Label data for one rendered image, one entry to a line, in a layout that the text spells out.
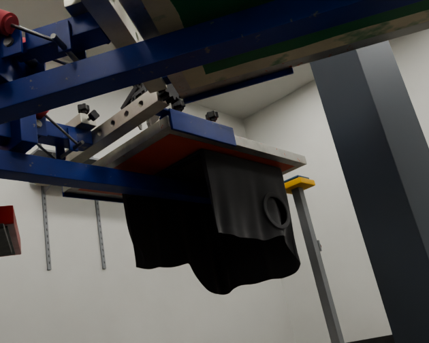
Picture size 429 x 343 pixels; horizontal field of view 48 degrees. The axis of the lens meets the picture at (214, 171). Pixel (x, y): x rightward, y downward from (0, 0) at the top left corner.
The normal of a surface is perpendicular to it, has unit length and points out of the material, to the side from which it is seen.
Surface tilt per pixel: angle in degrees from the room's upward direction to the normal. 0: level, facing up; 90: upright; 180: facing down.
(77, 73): 90
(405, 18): 180
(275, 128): 90
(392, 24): 180
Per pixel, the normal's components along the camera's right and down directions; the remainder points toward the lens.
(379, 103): 0.50, -0.39
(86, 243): 0.73, -0.36
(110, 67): -0.21, -0.30
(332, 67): -0.85, -0.02
